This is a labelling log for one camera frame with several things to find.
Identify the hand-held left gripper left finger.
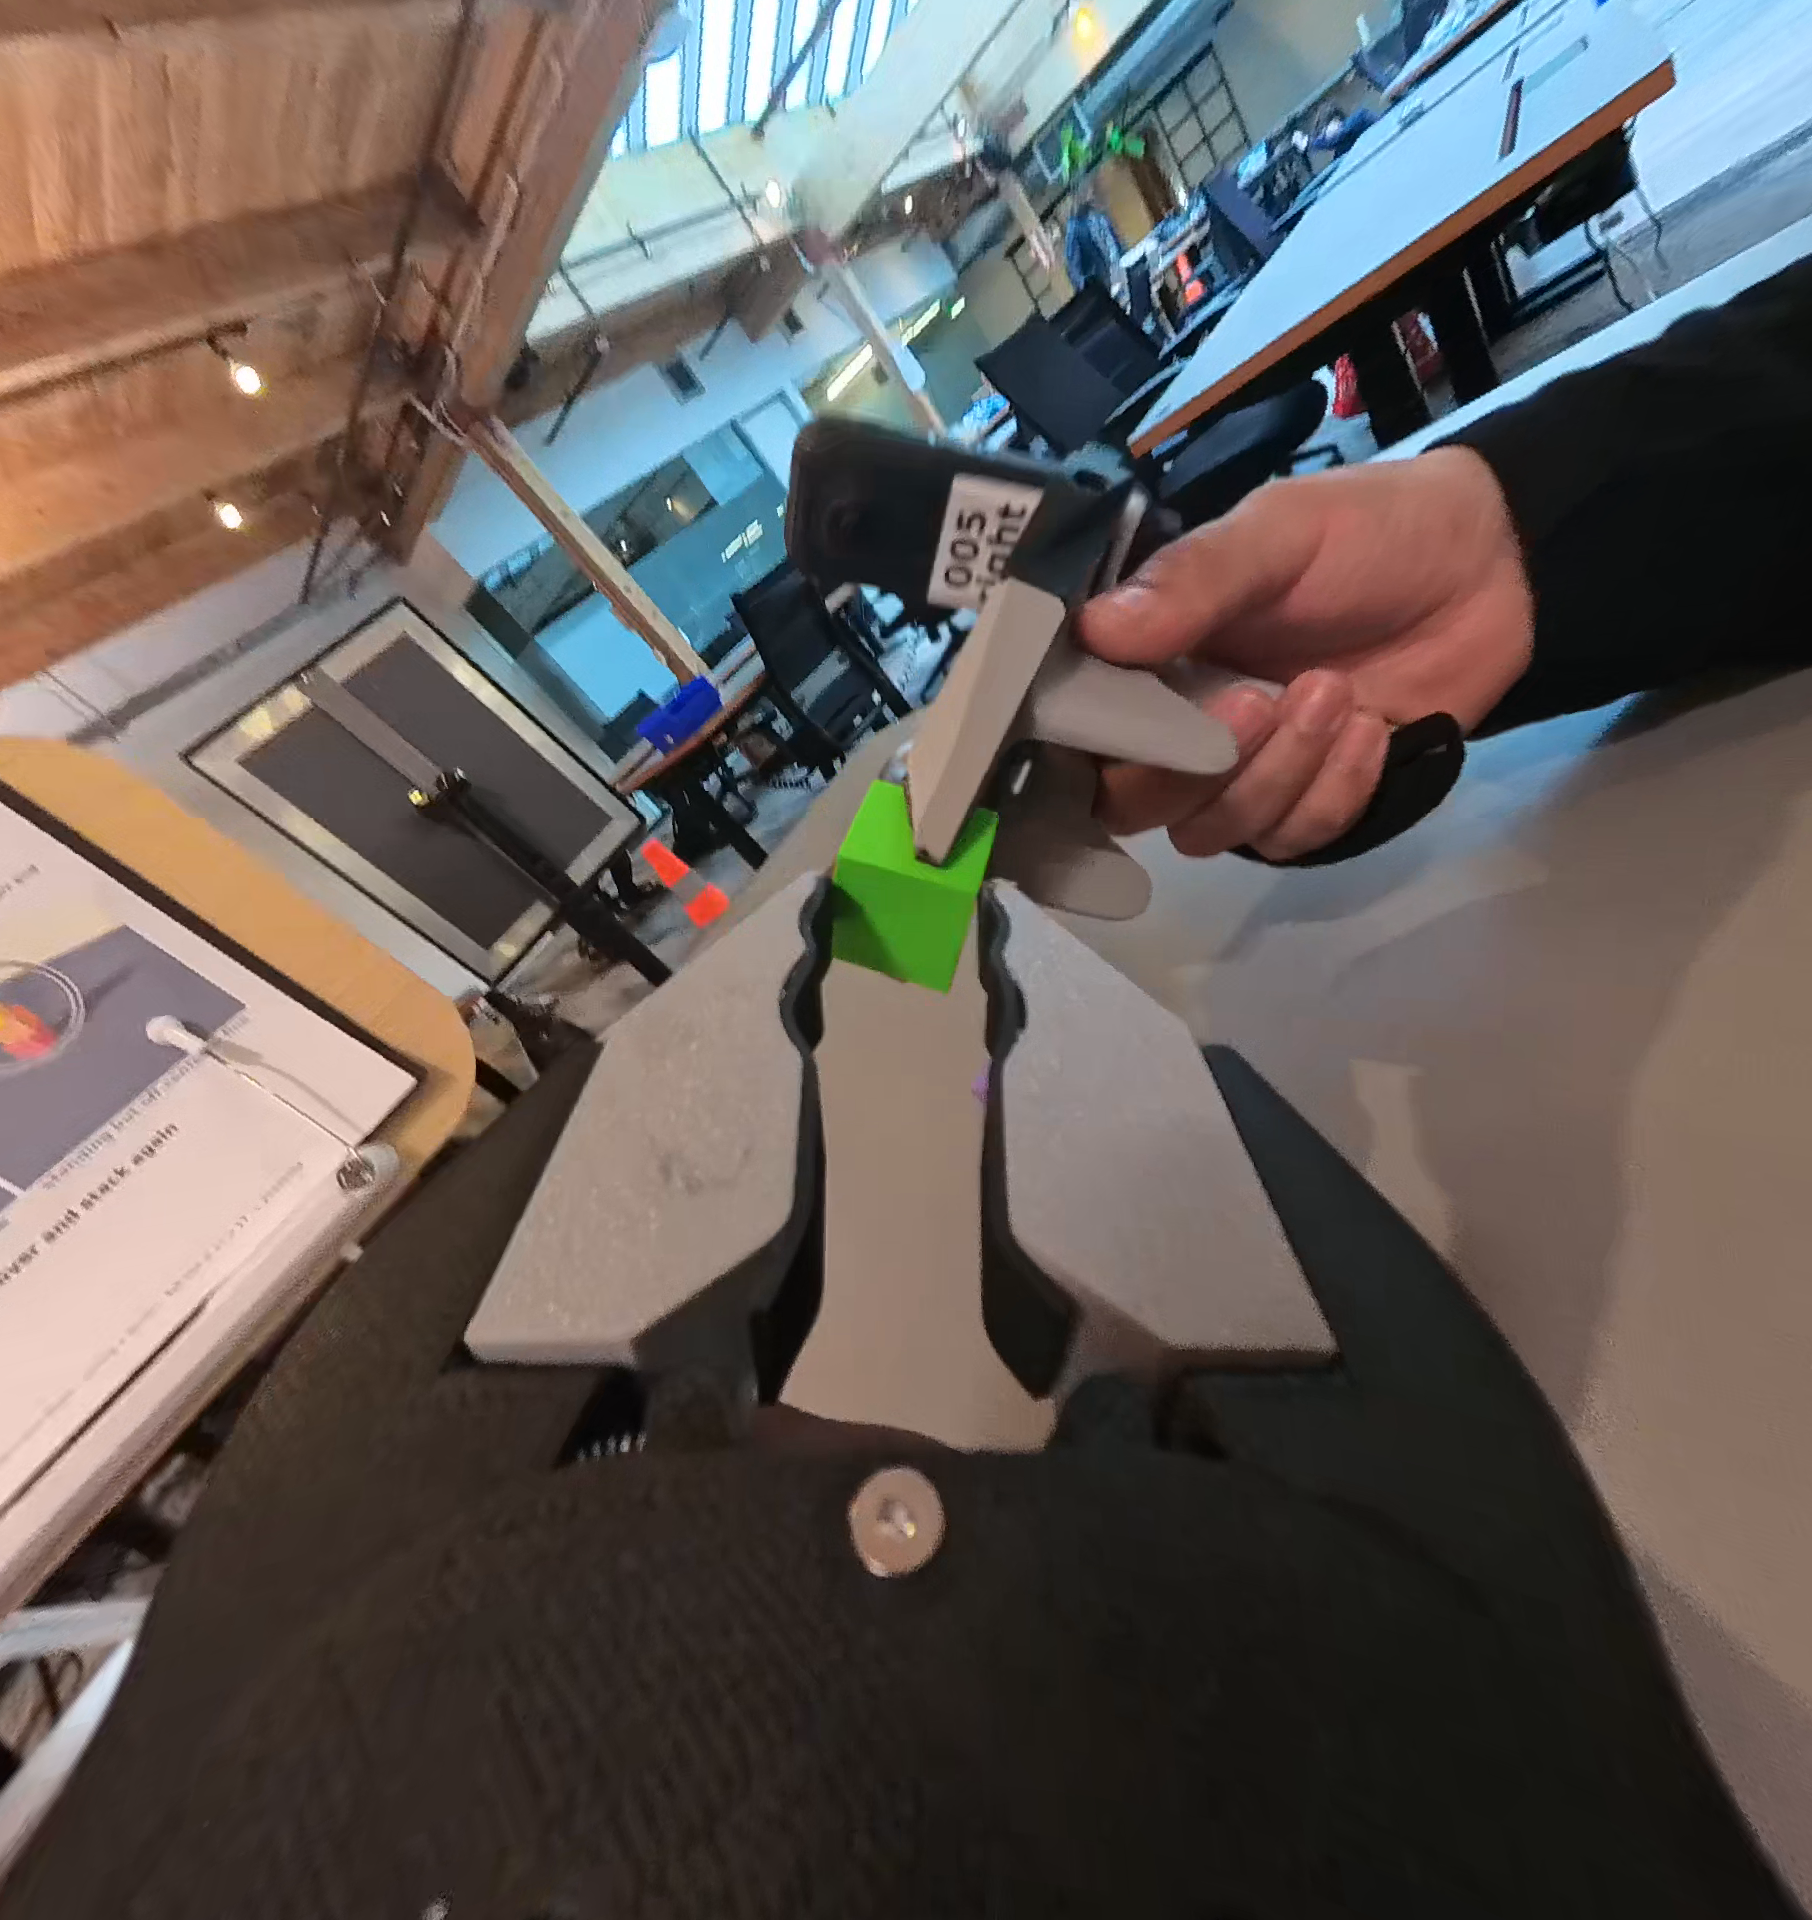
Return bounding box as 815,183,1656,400
463,874,832,1404

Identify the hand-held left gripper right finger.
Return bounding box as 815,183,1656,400
973,882,1338,1404

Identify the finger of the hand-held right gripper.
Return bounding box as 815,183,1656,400
906,583,1065,866

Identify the green foam cube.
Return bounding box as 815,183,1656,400
830,780,997,995

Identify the person's right forearm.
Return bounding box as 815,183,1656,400
1424,226,1812,736

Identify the person's right hand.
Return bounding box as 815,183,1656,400
1076,444,1538,862

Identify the black office chair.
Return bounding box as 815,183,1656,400
1145,382,1331,516
976,316,1148,453
732,569,909,782

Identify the orange striped traffic cone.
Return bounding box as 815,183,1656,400
640,837,730,929

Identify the black framed table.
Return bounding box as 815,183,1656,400
613,659,787,872

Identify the grey framed rolling board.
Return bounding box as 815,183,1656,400
185,596,653,984

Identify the wooden board document stand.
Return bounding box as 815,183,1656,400
0,735,475,1681

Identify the long wood-edged table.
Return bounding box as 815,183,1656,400
1131,0,1676,453

